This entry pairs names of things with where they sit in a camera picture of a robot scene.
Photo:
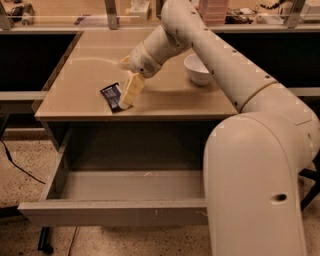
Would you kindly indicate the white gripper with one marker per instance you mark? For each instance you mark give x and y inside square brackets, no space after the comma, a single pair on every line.
[141,61]

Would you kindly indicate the dark blue rxbar wrapper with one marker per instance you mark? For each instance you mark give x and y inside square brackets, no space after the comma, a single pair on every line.
[112,95]

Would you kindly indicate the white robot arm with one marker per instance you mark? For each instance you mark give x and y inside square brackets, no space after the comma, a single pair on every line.
[252,159]

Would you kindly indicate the grey open top drawer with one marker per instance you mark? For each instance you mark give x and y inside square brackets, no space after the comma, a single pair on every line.
[108,178]

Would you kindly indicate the beige top cabinet table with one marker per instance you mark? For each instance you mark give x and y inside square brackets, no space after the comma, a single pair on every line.
[75,95]

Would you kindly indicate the white ceramic bowl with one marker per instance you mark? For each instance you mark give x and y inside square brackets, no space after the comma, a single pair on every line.
[196,70]

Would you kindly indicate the pink stacked storage box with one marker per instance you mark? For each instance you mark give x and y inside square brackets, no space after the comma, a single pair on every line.
[213,11]

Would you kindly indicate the black caster leg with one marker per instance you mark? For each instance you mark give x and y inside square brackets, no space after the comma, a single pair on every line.
[43,244]

